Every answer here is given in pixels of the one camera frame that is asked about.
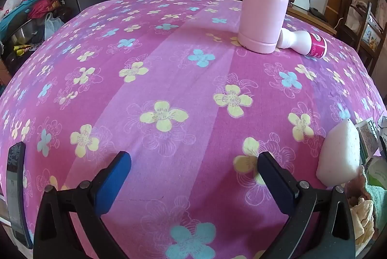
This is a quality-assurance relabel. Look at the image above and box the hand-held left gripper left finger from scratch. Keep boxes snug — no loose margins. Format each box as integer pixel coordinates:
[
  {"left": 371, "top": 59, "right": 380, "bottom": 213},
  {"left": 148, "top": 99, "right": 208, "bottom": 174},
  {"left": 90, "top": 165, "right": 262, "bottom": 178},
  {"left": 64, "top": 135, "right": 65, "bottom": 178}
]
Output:
[{"left": 33, "top": 152, "right": 132, "bottom": 259}]

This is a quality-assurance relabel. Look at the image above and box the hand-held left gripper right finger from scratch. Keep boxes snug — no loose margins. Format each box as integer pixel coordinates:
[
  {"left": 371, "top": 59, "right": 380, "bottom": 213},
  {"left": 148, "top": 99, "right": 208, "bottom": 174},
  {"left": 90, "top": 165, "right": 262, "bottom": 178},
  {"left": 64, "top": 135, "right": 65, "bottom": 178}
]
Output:
[{"left": 257, "top": 152, "right": 357, "bottom": 259}]

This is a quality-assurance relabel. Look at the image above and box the white foam sponge block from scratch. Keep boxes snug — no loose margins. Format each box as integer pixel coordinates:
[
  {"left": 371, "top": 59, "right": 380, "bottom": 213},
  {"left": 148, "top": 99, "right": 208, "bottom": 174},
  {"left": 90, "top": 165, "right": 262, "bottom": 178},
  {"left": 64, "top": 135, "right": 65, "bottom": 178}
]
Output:
[{"left": 316, "top": 118, "right": 362, "bottom": 187}]

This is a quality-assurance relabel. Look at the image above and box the black flat object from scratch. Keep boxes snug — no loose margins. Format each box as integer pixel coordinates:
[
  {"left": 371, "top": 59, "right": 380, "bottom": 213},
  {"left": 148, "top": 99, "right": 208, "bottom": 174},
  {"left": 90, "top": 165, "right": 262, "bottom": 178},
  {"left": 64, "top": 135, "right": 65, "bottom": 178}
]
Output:
[{"left": 5, "top": 142, "right": 33, "bottom": 250}]

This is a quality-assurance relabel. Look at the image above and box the torn white paper box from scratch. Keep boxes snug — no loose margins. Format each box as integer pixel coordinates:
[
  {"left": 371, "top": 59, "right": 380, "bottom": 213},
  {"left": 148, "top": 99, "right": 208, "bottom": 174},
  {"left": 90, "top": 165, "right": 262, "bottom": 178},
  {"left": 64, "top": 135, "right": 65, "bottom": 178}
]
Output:
[{"left": 354, "top": 116, "right": 387, "bottom": 163}]

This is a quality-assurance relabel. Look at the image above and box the pink floral tablecloth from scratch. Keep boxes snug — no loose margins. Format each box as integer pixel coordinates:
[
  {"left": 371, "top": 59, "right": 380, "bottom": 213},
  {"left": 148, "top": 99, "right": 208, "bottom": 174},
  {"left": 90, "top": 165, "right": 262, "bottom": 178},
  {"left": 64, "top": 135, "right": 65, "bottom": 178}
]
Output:
[{"left": 0, "top": 0, "right": 387, "bottom": 259}]

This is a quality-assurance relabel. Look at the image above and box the small white bottle pink label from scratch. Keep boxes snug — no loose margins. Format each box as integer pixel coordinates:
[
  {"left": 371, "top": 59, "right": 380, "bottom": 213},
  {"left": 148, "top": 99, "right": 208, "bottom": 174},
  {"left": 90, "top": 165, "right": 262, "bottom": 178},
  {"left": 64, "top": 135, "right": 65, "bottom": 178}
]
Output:
[{"left": 278, "top": 30, "right": 328, "bottom": 60}]

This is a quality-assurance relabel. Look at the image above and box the white plastic bag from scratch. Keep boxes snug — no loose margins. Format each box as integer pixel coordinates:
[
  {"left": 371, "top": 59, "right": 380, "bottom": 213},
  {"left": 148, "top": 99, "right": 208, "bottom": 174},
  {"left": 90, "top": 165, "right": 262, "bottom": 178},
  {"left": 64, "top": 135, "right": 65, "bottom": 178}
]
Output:
[{"left": 44, "top": 12, "right": 65, "bottom": 39}]

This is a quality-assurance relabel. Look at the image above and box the pink water bottle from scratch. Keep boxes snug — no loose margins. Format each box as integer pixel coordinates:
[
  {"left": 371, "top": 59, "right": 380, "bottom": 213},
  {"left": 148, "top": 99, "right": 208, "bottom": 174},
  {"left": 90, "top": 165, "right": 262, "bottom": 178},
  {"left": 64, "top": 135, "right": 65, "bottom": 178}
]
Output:
[{"left": 237, "top": 0, "right": 290, "bottom": 54}]

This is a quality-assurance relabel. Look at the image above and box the metal basin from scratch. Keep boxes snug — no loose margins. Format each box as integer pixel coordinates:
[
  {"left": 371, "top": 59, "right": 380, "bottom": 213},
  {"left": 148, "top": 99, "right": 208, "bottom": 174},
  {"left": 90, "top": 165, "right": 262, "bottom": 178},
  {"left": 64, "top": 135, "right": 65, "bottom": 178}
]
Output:
[{"left": 9, "top": 18, "right": 46, "bottom": 45}]

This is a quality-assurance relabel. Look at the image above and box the small black case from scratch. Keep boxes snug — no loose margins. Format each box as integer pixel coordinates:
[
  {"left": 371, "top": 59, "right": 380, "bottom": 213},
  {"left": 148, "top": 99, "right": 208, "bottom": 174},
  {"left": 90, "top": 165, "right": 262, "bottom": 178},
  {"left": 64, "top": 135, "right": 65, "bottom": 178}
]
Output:
[{"left": 310, "top": 7, "right": 328, "bottom": 20}]

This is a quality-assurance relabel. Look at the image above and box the box with cartoon print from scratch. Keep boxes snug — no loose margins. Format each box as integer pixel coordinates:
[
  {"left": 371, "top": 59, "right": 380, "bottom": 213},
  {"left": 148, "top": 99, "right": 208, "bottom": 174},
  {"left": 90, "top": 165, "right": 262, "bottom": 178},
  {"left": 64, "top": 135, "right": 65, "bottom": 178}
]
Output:
[{"left": 363, "top": 15, "right": 384, "bottom": 51}]

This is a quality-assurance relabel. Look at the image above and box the dark wooden chair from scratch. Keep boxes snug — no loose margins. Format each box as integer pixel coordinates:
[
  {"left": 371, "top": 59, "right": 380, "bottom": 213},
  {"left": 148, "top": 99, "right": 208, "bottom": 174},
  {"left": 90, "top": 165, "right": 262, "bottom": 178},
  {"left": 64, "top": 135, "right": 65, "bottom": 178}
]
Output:
[{"left": 335, "top": 0, "right": 384, "bottom": 66}]

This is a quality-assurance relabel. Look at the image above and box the teal cloth bag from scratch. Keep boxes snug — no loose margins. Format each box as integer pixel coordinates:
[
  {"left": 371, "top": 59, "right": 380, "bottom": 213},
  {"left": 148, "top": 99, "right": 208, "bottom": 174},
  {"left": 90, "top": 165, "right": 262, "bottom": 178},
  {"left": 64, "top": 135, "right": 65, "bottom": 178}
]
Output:
[{"left": 0, "top": 0, "right": 65, "bottom": 33}]

